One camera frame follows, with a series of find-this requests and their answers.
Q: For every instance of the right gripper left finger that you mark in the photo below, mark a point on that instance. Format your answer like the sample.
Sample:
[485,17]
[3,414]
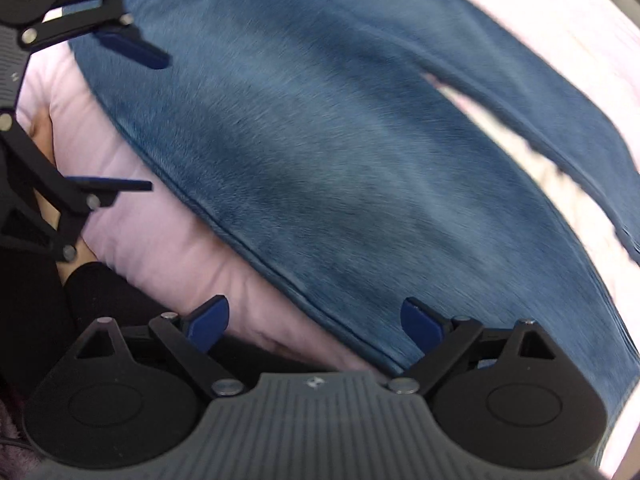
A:
[124,395]

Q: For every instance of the pink duvet cover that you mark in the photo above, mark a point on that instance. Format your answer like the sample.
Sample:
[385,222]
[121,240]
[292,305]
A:
[158,245]

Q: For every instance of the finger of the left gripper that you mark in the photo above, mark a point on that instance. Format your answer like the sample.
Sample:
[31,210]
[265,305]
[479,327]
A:
[24,168]
[28,26]

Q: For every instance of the blue denim pants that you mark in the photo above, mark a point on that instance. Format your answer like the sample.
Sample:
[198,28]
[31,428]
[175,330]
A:
[310,136]

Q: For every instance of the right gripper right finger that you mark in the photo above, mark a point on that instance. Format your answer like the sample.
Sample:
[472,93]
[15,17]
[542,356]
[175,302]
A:
[510,396]

